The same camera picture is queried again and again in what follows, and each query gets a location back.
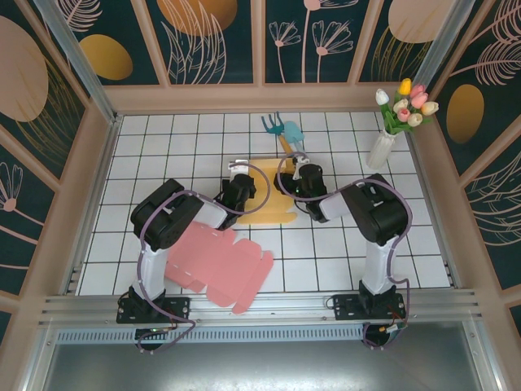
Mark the yellow paper box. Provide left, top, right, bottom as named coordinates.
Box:
left=238, top=158, right=300, bottom=227

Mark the pink paper box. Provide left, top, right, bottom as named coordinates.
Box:
left=164, top=222, right=274, bottom=315

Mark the light blue trowel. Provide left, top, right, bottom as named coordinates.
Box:
left=282, top=121, right=306, bottom=154

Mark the white ribbed vase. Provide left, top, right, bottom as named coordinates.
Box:
left=366, top=130, right=398, bottom=169

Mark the tulip bouquet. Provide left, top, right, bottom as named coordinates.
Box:
left=374, top=77, right=440, bottom=136

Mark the grey metal sheet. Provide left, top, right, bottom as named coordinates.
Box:
left=24, top=341, right=501, bottom=391

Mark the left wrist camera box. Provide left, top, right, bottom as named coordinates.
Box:
left=227, top=160, right=251, bottom=180

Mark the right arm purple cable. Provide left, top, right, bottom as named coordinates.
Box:
left=276, top=151, right=412, bottom=351

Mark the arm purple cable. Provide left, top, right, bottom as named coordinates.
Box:
left=276, top=151, right=412, bottom=351
left=136, top=162, right=272, bottom=354

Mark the teal rake with wooden handle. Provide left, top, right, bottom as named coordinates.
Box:
left=260, top=112, right=296, bottom=158

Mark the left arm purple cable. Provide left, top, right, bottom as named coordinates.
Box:
left=136, top=162, right=272, bottom=354

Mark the aluminium side rail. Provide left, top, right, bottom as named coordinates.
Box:
left=401, top=116, right=463, bottom=288
left=60, top=115, right=124, bottom=295

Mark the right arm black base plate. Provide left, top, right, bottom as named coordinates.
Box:
left=332, top=292, right=408, bottom=321

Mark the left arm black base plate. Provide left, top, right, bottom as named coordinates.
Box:
left=116, top=296, right=192, bottom=325

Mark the slotted grey cable duct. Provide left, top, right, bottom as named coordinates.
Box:
left=55, top=325, right=469, bottom=345

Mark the aluminium corner post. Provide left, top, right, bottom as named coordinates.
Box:
left=410, top=0, right=475, bottom=89
left=34, top=0, right=123, bottom=123

